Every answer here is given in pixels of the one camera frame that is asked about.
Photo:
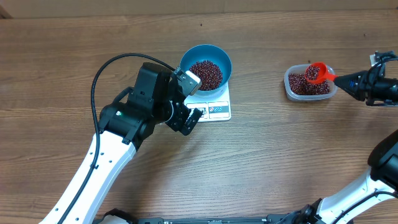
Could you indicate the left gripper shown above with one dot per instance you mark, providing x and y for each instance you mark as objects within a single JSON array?
[{"x": 183, "y": 112}]

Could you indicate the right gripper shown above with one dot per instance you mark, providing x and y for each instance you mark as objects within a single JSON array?
[{"x": 365, "y": 88}]

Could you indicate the red scoop with blue handle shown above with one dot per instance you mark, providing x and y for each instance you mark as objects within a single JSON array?
[{"x": 317, "y": 73}]

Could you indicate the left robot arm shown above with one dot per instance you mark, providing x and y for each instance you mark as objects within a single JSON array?
[{"x": 157, "y": 97}]

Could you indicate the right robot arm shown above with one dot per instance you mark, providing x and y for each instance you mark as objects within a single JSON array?
[{"x": 379, "y": 182}]

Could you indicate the white digital kitchen scale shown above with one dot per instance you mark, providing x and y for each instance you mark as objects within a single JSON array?
[{"x": 215, "y": 105}]

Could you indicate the red beans in bowl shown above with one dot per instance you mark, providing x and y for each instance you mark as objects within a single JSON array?
[{"x": 209, "y": 73}]

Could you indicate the blue metal bowl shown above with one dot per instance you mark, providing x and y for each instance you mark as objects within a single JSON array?
[{"x": 209, "y": 52}]

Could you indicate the clear plastic container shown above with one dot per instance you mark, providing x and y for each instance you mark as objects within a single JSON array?
[{"x": 294, "y": 97}]

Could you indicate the red adzuki beans in container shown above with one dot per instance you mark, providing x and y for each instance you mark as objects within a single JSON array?
[{"x": 300, "y": 86}]

